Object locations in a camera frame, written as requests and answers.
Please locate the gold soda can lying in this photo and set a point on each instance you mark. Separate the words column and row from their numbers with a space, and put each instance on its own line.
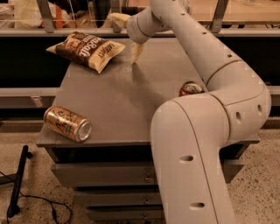
column 68, row 123

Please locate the grey metal railing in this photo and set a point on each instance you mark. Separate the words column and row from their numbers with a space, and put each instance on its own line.
column 52, row 16

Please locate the grey drawer cabinet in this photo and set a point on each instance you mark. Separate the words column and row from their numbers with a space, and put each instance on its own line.
column 112, row 172

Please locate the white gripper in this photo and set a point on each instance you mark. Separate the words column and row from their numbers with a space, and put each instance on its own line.
column 136, row 28

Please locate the red coke can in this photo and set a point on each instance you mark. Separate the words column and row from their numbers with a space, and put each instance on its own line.
column 190, row 88

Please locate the black stand leg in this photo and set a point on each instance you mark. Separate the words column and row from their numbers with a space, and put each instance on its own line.
column 13, row 208

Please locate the brown chip bag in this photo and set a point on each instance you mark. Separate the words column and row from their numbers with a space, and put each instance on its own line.
column 87, row 50

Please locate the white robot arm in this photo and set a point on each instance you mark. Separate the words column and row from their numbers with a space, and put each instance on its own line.
column 188, row 132

